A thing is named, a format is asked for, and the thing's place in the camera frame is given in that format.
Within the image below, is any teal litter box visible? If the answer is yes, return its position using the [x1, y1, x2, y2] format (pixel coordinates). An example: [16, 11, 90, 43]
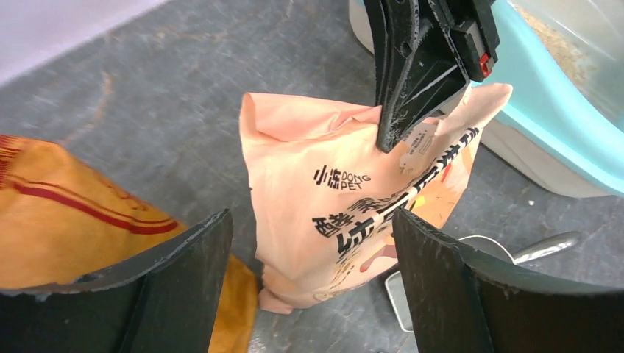
[348, 1, 623, 198]

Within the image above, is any pink cat litter bag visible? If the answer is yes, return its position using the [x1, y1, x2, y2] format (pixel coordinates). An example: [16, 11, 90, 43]
[239, 83, 512, 314]

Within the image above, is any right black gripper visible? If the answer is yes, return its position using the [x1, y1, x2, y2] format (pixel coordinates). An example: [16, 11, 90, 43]
[364, 0, 500, 153]

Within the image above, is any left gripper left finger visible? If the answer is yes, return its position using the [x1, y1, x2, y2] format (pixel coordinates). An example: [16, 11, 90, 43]
[1, 210, 233, 352]

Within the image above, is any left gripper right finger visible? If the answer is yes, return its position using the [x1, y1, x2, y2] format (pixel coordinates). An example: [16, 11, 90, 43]
[392, 209, 623, 352]

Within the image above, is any orange cloth bag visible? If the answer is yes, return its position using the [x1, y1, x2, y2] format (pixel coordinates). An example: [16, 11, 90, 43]
[1, 135, 258, 352]

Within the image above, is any metal litter scoop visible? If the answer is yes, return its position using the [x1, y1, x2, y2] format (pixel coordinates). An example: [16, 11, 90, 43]
[384, 231, 585, 333]

